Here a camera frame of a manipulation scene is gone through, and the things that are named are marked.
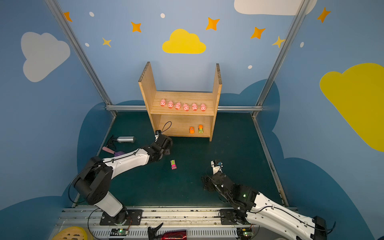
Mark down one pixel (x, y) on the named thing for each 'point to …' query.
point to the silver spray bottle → (127, 139)
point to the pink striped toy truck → (173, 165)
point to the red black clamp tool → (168, 235)
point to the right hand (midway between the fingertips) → (208, 175)
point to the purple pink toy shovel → (116, 153)
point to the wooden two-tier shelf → (181, 114)
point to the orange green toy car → (200, 128)
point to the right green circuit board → (244, 233)
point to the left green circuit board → (115, 232)
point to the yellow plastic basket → (72, 233)
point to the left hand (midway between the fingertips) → (167, 146)
